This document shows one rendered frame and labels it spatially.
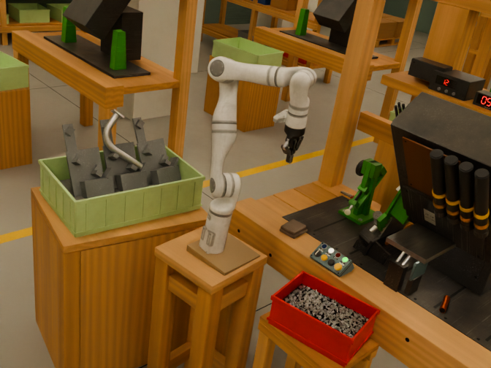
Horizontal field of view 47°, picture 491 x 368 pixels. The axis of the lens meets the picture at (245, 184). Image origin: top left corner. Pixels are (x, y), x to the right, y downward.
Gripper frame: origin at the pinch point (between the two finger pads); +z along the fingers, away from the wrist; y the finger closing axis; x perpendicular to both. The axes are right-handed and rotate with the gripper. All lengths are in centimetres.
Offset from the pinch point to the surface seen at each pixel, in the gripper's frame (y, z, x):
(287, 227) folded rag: 6.4, 35.7, -1.4
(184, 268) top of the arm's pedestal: -37, 40, 17
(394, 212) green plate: 18.6, 15.7, -38.4
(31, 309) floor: -39, 130, 117
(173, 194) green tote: -3, 40, 52
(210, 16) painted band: 651, 213, 525
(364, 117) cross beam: 76, 11, 2
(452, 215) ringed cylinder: -1, -6, -61
